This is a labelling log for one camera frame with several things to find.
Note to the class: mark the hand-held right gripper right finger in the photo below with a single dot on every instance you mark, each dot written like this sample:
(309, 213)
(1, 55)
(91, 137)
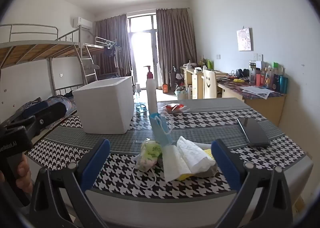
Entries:
(225, 165)

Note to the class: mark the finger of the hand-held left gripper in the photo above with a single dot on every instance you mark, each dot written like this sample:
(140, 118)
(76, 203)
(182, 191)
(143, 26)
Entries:
(22, 122)
(50, 115)

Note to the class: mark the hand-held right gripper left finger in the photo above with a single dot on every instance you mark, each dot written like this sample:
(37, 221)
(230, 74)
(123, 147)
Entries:
(96, 165)

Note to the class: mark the yellow foam net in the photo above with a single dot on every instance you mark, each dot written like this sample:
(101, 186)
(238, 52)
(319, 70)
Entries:
(209, 154)

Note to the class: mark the white paper towel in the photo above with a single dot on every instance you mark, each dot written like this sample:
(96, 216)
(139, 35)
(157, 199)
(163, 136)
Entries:
(172, 165)
(192, 154)

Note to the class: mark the green white bag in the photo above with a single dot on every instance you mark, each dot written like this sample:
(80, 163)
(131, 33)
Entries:
(148, 154)

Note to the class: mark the white foam box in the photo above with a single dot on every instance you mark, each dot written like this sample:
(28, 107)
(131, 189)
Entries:
(105, 108)

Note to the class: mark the blue face mask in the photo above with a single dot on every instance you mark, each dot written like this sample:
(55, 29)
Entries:
(161, 130)

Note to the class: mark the person's left hand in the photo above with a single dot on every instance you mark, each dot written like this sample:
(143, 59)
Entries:
(24, 174)

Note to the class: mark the black smartphone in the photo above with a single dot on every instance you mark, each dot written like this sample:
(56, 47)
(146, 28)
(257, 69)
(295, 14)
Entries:
(253, 131)

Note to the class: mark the houndstooth tablecloth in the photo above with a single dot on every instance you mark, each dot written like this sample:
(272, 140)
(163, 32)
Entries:
(205, 123)

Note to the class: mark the large metal bunk bed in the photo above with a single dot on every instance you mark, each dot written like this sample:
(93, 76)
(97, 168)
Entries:
(37, 50)

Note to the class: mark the wooden desk patterned top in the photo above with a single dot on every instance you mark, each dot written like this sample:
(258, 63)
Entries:
(265, 108)

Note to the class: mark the clear bottle blue liquid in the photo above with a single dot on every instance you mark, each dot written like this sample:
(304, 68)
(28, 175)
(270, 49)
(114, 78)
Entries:
(141, 108)

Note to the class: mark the red snack packet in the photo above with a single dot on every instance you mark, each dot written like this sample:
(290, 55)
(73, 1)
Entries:
(172, 108)

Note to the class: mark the printed papers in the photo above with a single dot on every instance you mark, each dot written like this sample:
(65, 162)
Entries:
(257, 91)

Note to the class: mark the wooden chair smiley face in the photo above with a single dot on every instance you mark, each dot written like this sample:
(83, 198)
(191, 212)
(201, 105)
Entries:
(209, 84)

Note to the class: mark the bucket with bottles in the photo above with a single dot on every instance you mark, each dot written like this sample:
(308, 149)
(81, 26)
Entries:
(181, 93)

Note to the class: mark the small yellow object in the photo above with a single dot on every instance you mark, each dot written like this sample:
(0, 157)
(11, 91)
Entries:
(238, 80)

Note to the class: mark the hanging dark clothes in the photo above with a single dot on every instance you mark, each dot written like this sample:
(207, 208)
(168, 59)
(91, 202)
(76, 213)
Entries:
(110, 53)

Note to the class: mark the wooden desk with drawers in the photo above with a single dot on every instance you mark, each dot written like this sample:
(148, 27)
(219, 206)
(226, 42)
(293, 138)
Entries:
(193, 83)

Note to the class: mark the small metal bunk bed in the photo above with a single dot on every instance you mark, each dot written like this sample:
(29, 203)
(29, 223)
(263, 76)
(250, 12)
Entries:
(105, 43)

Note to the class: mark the white pump bottle red top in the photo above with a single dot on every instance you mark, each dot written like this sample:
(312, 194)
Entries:
(151, 93)

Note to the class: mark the small orange floor object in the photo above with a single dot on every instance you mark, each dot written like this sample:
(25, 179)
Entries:
(165, 88)

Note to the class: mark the white air conditioner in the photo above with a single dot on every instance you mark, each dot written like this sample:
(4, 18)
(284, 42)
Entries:
(82, 23)

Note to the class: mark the row of bottles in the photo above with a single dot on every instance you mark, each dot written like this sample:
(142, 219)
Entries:
(275, 80)

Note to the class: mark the green box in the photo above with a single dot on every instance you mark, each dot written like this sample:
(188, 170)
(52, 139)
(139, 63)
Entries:
(209, 64)

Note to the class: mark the brown curtain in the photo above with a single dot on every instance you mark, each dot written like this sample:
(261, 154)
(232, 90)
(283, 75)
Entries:
(175, 43)
(112, 33)

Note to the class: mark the glass balcony door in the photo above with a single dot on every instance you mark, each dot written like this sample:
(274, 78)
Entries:
(143, 48)

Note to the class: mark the white double wall switch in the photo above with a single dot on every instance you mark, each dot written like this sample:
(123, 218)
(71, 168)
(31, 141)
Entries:
(257, 56)

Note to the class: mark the cartoon wall picture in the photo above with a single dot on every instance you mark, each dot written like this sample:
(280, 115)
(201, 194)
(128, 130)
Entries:
(244, 39)

